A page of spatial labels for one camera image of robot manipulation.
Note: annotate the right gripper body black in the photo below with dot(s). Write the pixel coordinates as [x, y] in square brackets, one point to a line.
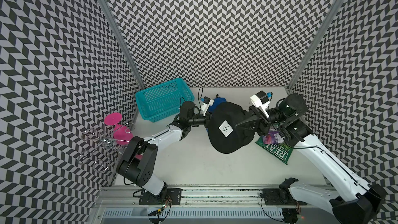
[265, 123]

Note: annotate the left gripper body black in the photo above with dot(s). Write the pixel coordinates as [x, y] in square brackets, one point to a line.
[202, 120]

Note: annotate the black baseball cap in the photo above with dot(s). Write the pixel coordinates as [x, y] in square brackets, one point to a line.
[227, 130]

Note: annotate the blue baseball cap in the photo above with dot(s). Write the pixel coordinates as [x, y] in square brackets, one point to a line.
[217, 101]

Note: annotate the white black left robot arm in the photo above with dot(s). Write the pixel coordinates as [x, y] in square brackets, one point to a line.
[138, 160]

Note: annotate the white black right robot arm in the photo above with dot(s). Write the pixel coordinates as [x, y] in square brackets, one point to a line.
[353, 200]

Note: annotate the purple snack packet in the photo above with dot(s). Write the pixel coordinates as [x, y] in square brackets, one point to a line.
[273, 137]

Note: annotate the green snack bag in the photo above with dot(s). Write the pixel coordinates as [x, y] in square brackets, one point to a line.
[281, 151]

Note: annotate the teal plastic basket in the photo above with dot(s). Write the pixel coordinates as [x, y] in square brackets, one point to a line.
[163, 100]

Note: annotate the pink goblet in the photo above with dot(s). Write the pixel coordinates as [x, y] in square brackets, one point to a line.
[122, 133]

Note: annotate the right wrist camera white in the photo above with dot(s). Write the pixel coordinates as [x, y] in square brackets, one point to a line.
[261, 100]

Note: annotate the silver wire rack stand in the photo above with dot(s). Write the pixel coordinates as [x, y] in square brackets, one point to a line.
[100, 154]

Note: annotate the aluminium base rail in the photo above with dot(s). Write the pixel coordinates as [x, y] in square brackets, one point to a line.
[191, 204]

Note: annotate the aluminium corner post right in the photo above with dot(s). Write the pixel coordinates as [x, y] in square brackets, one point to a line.
[333, 11]

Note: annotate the aluminium corner post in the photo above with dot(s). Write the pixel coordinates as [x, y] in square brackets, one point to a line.
[333, 11]
[118, 35]

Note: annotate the aluminium corner post left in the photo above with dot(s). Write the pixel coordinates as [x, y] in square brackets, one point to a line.
[118, 35]

